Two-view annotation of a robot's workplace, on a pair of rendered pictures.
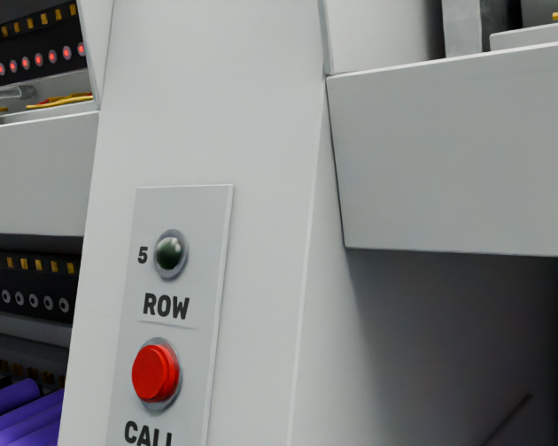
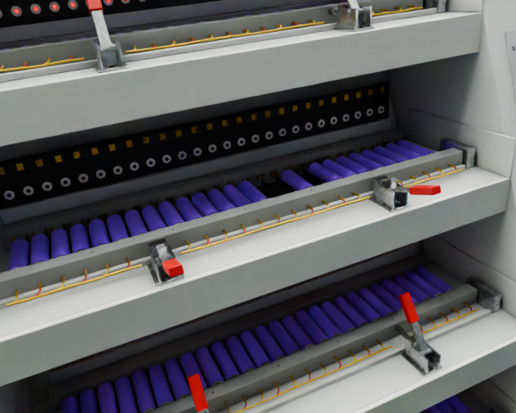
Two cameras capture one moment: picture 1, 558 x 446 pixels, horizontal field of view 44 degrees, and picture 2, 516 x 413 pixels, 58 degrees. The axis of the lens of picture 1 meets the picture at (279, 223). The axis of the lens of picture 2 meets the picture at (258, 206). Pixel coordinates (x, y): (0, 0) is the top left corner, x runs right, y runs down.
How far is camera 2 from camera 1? 0.73 m
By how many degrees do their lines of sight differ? 60
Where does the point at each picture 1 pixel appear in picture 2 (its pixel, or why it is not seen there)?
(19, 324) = (217, 163)
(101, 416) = (510, 92)
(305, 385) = not seen: outside the picture
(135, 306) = (514, 61)
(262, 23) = not seen: outside the picture
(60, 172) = (462, 34)
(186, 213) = not seen: outside the picture
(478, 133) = not seen: outside the picture
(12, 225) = (432, 57)
